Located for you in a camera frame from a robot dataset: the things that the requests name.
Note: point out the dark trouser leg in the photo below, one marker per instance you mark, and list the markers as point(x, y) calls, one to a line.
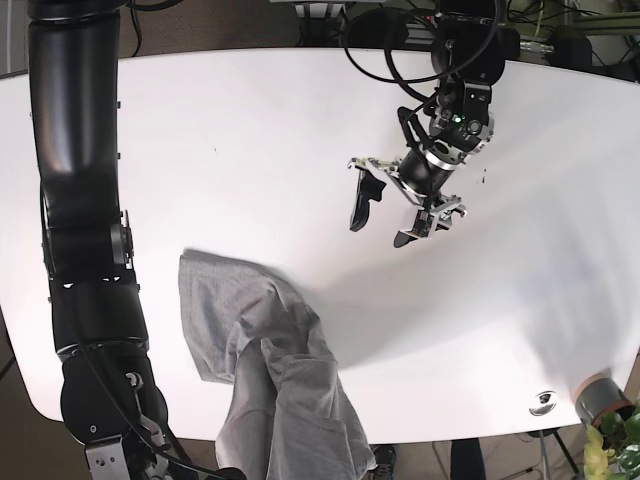
point(467, 461)

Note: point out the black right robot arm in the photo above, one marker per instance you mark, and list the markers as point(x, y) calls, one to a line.
point(109, 400)

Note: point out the right table grommet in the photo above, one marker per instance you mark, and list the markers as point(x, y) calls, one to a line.
point(543, 403)

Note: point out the dark shoe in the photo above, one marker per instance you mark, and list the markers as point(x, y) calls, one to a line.
point(385, 456)

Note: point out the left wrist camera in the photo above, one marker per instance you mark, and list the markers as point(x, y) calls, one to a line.
point(422, 225)

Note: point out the green potted plant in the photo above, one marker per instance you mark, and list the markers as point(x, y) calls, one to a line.
point(611, 451)

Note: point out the grey plant pot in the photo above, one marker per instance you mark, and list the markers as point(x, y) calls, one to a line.
point(597, 396)

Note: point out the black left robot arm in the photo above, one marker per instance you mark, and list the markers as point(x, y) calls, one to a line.
point(469, 49)

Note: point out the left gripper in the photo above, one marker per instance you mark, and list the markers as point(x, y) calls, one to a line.
point(453, 124)

